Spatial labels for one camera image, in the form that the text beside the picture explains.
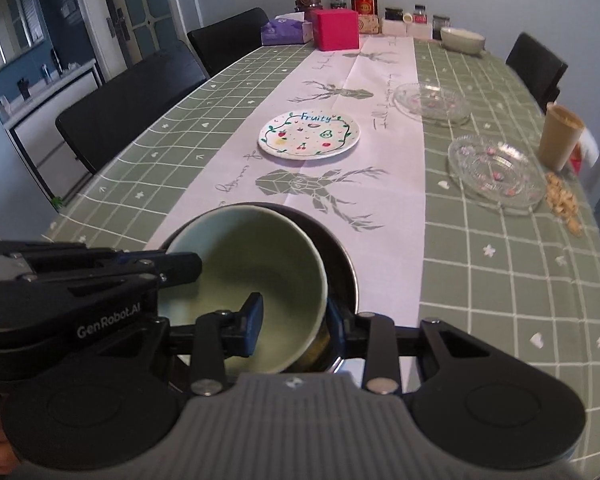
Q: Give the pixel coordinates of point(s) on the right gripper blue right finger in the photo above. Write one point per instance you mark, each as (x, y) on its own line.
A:
(334, 323)

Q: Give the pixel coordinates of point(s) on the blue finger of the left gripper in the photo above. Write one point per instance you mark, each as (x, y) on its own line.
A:
(171, 268)

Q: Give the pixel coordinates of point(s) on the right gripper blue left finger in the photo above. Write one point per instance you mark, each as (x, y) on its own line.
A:
(251, 319)

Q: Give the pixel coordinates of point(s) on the orange steel bowl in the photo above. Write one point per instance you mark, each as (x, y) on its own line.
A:
(335, 284)

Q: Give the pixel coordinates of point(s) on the green ceramic bowl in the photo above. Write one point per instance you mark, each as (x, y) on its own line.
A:
(250, 284)

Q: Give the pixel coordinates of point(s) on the fruity painted white plate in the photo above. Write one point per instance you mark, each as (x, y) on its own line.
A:
(304, 135)

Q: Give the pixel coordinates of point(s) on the clear glass plate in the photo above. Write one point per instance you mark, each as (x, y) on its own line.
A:
(431, 103)
(497, 171)

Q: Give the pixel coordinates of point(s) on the white deer table runner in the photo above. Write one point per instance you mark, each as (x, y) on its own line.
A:
(372, 197)

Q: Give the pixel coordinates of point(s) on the black chair near left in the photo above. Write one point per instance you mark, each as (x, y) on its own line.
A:
(101, 125)

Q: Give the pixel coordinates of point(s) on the black chair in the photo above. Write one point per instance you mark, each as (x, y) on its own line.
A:
(101, 125)
(538, 68)
(221, 44)

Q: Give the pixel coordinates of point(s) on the green checked tablecloth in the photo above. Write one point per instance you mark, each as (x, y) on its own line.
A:
(518, 280)

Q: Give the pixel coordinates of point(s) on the white sideboard cabinet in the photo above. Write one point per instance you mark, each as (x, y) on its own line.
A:
(51, 162)

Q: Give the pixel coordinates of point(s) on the black chair far left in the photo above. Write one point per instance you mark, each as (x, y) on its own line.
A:
(221, 44)

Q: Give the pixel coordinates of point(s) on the glass panel door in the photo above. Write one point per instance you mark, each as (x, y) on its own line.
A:
(144, 27)

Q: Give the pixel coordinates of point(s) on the purple tissue box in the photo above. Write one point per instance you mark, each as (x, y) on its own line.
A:
(285, 31)

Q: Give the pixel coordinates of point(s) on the pink square box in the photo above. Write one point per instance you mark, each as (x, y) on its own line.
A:
(335, 29)

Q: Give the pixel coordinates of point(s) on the beige paper cup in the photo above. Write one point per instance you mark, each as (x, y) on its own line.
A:
(561, 133)

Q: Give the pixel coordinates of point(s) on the brown figurine ornament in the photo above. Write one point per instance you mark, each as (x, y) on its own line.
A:
(308, 8)

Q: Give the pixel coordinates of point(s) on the white box at far end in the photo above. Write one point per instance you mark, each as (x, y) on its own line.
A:
(401, 29)

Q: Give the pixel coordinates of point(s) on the beige small speaker box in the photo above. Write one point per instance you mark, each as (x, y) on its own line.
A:
(368, 24)

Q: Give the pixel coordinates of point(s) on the white cloth on stool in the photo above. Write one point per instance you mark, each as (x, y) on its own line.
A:
(585, 153)

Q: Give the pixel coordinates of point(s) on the cream bowl at far end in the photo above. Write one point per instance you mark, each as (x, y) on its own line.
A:
(462, 40)

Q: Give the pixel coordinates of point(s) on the dark glass jar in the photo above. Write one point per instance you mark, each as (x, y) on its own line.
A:
(394, 14)

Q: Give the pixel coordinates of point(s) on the red label jar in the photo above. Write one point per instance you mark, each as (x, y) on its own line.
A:
(420, 14)

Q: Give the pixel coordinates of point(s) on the small glass jar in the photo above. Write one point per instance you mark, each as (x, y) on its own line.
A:
(439, 22)

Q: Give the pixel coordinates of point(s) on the black chair right side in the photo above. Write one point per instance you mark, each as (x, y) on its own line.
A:
(538, 68)

